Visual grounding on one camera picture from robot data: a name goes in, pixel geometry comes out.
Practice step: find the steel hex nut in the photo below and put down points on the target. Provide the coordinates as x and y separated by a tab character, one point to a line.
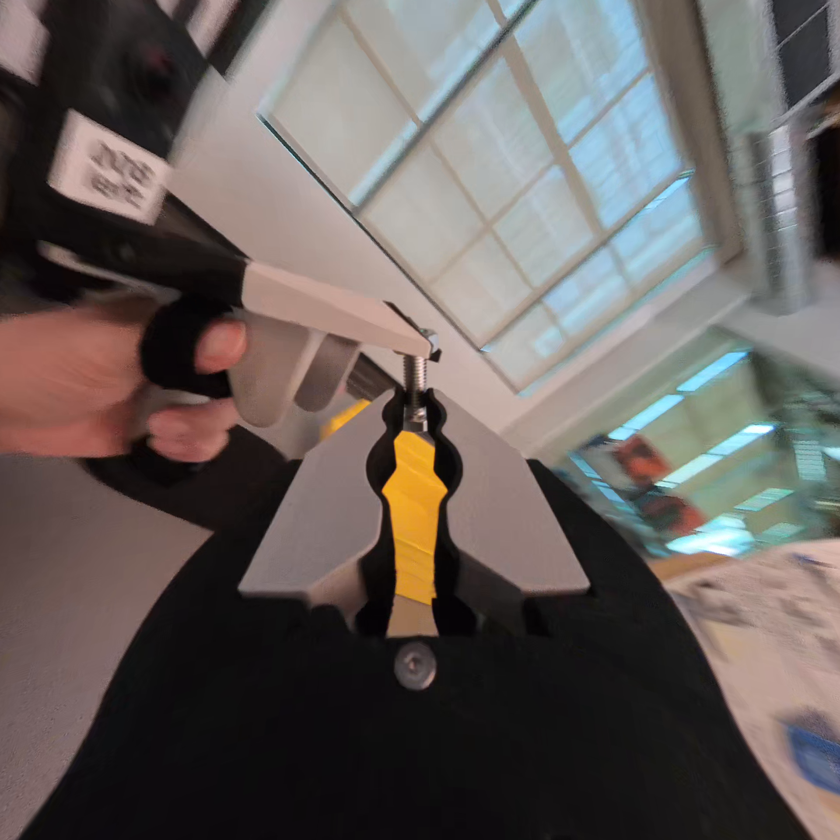
430	341

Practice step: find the steel hex bolt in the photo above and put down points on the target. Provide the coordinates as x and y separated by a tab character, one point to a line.
415	380

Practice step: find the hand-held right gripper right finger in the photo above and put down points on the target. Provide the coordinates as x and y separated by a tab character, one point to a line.
518	525

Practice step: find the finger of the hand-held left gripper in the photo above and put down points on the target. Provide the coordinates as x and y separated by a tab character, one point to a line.
315	308

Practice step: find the red and black box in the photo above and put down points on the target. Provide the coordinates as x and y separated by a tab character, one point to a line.
656	485

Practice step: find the yellow plastic bin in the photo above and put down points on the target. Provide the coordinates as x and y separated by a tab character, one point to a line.
413	525

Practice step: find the frosted glass window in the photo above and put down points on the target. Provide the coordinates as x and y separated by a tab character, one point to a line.
492	164

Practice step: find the short silver spiral duct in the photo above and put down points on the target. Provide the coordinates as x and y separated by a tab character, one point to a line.
781	216

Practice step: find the person's left hand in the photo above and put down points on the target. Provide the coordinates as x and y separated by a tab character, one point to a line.
65	380

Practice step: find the printed instruction sheet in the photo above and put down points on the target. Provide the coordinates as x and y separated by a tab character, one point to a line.
754	623

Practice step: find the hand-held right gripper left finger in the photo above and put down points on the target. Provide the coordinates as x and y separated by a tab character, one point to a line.
308	525

